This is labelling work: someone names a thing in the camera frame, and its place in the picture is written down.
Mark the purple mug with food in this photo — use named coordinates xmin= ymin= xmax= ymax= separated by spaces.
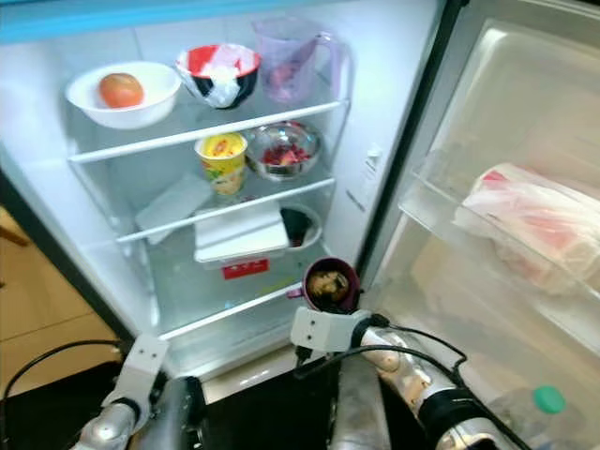
xmin=285 ymin=258 xmax=363 ymax=314

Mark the glass fridge shelf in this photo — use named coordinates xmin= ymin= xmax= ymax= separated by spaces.
xmin=67 ymin=94 xmax=350 ymax=166
xmin=115 ymin=176 xmax=337 ymax=246
xmin=156 ymin=279 xmax=306 ymax=342

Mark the red fridge label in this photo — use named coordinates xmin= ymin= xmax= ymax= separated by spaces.
xmin=221 ymin=259 xmax=270 ymax=281

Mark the white fridge control knob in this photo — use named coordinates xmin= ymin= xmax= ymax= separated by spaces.
xmin=360 ymin=145 xmax=386 ymax=185

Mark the blue white open fridge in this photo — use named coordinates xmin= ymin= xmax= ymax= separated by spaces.
xmin=0 ymin=0 xmax=472 ymax=378

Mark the white fridge door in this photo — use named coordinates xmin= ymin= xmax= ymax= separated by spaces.
xmin=354 ymin=0 xmax=600 ymax=450

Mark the grey right robot leg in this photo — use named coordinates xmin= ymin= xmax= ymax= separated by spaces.
xmin=327 ymin=356 xmax=397 ymax=450

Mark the grey robot leg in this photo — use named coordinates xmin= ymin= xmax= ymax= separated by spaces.
xmin=327 ymin=356 xmax=397 ymax=450
xmin=141 ymin=375 xmax=209 ymax=450

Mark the black floor mat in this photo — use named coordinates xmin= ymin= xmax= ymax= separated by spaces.
xmin=0 ymin=361 xmax=338 ymax=450

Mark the dish with dark food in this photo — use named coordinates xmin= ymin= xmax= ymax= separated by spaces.
xmin=278 ymin=204 xmax=323 ymax=250

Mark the white rectangular food box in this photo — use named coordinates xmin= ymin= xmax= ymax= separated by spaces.
xmin=193 ymin=202 xmax=291 ymax=266

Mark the grey left robot leg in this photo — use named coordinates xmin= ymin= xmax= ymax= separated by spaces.
xmin=141 ymin=375 xmax=209 ymax=450

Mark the flat white lid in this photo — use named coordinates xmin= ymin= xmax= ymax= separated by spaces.
xmin=133 ymin=174 xmax=213 ymax=234

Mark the steel bowl with red food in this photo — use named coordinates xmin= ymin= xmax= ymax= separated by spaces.
xmin=245 ymin=122 xmax=323 ymax=182

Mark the yellow instant noodle cup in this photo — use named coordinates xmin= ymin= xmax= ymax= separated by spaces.
xmin=194 ymin=132 xmax=249 ymax=199

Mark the clear door shelf bin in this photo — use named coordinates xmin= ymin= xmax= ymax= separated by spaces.
xmin=397 ymin=150 xmax=600 ymax=350

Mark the clear bottle green cap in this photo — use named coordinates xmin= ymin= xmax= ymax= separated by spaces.
xmin=490 ymin=384 xmax=600 ymax=450

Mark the wooden chair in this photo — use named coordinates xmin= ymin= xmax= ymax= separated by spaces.
xmin=0 ymin=219 xmax=30 ymax=250

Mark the red black bowl with plastic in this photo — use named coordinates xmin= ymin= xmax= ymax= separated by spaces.
xmin=174 ymin=43 xmax=262 ymax=111

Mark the clear purple pitcher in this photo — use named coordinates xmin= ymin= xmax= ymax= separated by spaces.
xmin=250 ymin=14 xmax=347 ymax=105

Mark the white round bowl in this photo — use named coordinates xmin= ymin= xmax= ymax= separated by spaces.
xmin=65 ymin=61 xmax=182 ymax=131

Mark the red orange tomato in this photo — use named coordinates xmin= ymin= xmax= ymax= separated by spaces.
xmin=97 ymin=72 xmax=146 ymax=111

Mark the pale right wrist camera mount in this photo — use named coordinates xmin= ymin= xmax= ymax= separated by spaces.
xmin=290 ymin=307 xmax=360 ymax=356

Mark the pale wrist camera mount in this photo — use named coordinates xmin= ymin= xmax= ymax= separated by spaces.
xmin=290 ymin=307 xmax=360 ymax=356
xmin=113 ymin=333 xmax=171 ymax=410

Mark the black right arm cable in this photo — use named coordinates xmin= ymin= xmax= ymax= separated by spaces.
xmin=293 ymin=323 xmax=472 ymax=387

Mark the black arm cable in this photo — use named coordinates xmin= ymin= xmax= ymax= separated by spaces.
xmin=293 ymin=323 xmax=472 ymax=387
xmin=4 ymin=338 xmax=125 ymax=418

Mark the pale left wrist camera mount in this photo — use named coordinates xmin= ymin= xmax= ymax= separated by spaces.
xmin=113 ymin=333 xmax=171 ymax=410

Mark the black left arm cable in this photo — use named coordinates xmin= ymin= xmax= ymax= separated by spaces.
xmin=4 ymin=338 xmax=125 ymax=418

